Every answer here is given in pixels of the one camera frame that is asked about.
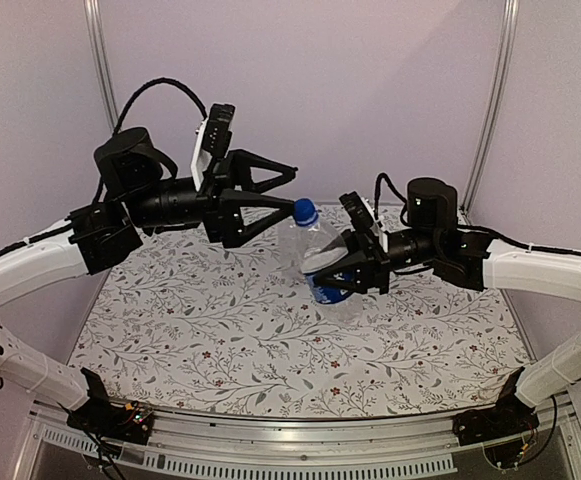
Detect small clear bottle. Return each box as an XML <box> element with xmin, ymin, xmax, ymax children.
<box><xmin>277</xmin><ymin>220</ymin><xmax>302</xmax><ymax>282</ymax></box>

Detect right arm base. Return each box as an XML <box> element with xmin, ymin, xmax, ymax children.
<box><xmin>452</xmin><ymin>397</ymin><xmax>539</xmax><ymax>446</ymax></box>

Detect aluminium corner post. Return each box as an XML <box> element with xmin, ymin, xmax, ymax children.
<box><xmin>83</xmin><ymin>0</ymin><xmax>119</xmax><ymax>140</ymax></box>
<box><xmin>461</xmin><ymin>0</ymin><xmax>519</xmax><ymax>217</ymax></box>

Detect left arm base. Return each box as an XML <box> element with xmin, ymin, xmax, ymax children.
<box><xmin>67</xmin><ymin>367</ymin><xmax>154</xmax><ymax>445</ymax></box>

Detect clear bottle with blue label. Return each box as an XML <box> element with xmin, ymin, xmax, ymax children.
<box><xmin>289</xmin><ymin>219</ymin><xmax>364</xmax><ymax>324</ymax></box>

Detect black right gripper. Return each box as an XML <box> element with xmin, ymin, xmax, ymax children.
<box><xmin>309</xmin><ymin>227</ymin><xmax>441</xmax><ymax>294</ymax></box>

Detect blue bottle cap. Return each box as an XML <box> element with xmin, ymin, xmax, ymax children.
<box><xmin>293</xmin><ymin>198</ymin><xmax>319</xmax><ymax>227</ymax></box>

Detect right camera cable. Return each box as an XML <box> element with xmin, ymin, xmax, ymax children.
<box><xmin>373</xmin><ymin>172</ymin><xmax>411</xmax><ymax>226</ymax></box>

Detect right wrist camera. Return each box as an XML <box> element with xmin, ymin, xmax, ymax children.
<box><xmin>339</xmin><ymin>191</ymin><xmax>389</xmax><ymax>253</ymax></box>

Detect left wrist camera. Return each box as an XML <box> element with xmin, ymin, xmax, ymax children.
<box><xmin>190</xmin><ymin>103</ymin><xmax>236</xmax><ymax>191</ymax></box>

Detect aluminium front rail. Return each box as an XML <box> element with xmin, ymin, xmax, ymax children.
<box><xmin>14</xmin><ymin>394</ymin><xmax>581</xmax><ymax>479</ymax></box>

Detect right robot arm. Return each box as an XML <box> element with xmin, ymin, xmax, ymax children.
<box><xmin>314</xmin><ymin>177</ymin><xmax>581</xmax><ymax>436</ymax></box>

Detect left camera cable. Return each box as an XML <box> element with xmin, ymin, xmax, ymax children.
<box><xmin>109</xmin><ymin>77</ymin><xmax>209</xmax><ymax>139</ymax></box>

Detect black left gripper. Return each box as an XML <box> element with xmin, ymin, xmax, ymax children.
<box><xmin>125</xmin><ymin>148</ymin><xmax>296</xmax><ymax>245</ymax></box>

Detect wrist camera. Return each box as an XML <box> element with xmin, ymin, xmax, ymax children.
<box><xmin>190</xmin><ymin>103</ymin><xmax>236</xmax><ymax>191</ymax></box>
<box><xmin>339</xmin><ymin>191</ymin><xmax>389</xmax><ymax>253</ymax></box>

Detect left aluminium corner post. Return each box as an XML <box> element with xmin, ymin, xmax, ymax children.
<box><xmin>83</xmin><ymin>0</ymin><xmax>119</xmax><ymax>140</ymax></box>

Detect right aluminium corner post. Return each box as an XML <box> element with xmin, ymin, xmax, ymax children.
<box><xmin>461</xmin><ymin>0</ymin><xmax>519</xmax><ymax>217</ymax></box>

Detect floral tablecloth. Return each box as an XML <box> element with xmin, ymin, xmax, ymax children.
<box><xmin>70</xmin><ymin>229</ymin><xmax>530</xmax><ymax>418</ymax></box>

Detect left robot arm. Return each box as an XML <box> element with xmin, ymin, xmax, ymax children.
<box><xmin>0</xmin><ymin>121</ymin><xmax>296</xmax><ymax>434</ymax></box>

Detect camera cable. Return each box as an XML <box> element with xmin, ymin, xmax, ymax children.
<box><xmin>373</xmin><ymin>172</ymin><xmax>411</xmax><ymax>226</ymax></box>
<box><xmin>109</xmin><ymin>77</ymin><xmax>209</xmax><ymax>139</ymax></box>

